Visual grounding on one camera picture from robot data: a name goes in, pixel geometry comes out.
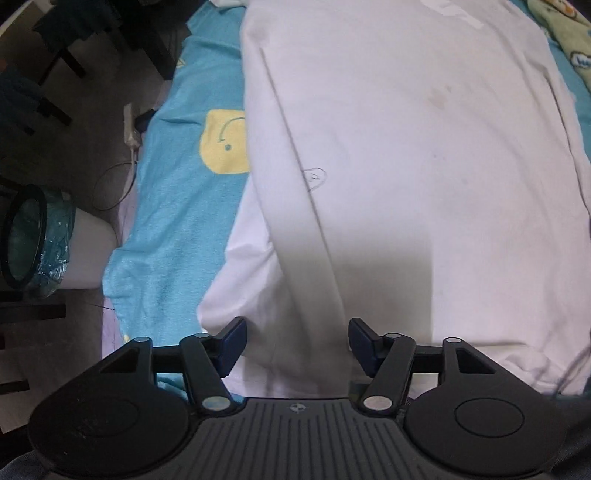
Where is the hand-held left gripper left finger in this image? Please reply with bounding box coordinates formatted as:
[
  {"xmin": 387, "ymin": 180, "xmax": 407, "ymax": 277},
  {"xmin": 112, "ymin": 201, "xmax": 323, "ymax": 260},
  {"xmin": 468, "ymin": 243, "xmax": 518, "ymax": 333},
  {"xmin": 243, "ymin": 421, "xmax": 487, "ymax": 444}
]
[{"xmin": 99, "ymin": 317, "xmax": 250, "ymax": 414}]

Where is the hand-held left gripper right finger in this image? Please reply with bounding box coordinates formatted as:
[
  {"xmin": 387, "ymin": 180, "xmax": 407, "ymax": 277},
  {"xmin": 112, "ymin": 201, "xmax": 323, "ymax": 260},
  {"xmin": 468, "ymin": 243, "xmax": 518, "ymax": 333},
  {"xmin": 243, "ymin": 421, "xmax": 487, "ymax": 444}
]
[{"xmin": 348, "ymin": 318, "xmax": 497, "ymax": 414}]

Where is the white shirt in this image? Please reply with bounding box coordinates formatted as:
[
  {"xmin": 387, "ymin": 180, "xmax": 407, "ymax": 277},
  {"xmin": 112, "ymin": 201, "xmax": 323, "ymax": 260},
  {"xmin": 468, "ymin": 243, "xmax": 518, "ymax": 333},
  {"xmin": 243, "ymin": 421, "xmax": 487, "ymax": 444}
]
[{"xmin": 196, "ymin": 0, "xmax": 591, "ymax": 400}]

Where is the blue smiley print bedsheet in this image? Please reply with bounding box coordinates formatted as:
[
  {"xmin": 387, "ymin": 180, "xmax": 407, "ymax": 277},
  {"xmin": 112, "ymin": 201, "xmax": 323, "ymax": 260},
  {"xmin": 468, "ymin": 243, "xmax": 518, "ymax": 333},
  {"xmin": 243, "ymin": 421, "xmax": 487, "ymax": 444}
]
[{"xmin": 102, "ymin": 0, "xmax": 591, "ymax": 398}]

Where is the white trash bin blue bag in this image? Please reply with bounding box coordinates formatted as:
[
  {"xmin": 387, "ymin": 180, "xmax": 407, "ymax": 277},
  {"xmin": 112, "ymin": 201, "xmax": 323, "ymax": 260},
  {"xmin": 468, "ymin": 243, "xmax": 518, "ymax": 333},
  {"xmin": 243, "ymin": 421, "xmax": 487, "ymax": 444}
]
[{"xmin": 0, "ymin": 185, "xmax": 118, "ymax": 298}]

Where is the white power strip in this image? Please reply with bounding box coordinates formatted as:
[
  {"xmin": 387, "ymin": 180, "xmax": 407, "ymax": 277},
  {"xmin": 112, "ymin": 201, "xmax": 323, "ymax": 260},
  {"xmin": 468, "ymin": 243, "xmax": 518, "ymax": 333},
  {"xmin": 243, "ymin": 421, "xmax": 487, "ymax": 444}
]
[{"xmin": 124, "ymin": 104, "xmax": 141, "ymax": 151}]

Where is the blue chair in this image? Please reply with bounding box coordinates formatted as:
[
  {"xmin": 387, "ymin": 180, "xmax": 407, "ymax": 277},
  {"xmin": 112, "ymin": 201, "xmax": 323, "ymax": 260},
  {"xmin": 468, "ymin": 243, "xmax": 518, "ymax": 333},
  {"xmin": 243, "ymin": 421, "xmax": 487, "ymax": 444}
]
[
  {"xmin": 0, "ymin": 65, "xmax": 72, "ymax": 137},
  {"xmin": 32, "ymin": 0, "xmax": 95, "ymax": 79}
]

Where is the black table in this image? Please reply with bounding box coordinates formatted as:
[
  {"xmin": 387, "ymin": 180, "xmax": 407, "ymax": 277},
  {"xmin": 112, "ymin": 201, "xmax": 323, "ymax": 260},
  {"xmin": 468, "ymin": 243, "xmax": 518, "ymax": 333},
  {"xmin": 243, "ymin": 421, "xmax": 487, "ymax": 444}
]
[{"xmin": 113, "ymin": 0, "xmax": 185, "ymax": 80}]

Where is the green cartoon print blanket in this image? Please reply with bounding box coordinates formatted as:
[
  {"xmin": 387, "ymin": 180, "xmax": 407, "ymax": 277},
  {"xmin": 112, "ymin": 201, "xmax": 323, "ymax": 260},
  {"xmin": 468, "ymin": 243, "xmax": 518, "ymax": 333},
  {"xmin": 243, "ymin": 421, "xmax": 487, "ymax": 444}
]
[{"xmin": 526, "ymin": 0, "xmax": 591, "ymax": 93}]

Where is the thin looped cable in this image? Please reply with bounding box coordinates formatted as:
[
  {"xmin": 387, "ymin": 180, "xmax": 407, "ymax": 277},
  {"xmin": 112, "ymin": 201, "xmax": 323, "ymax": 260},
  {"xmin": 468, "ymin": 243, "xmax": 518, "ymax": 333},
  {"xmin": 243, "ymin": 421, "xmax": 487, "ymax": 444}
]
[{"xmin": 92, "ymin": 148, "xmax": 139, "ymax": 210}]

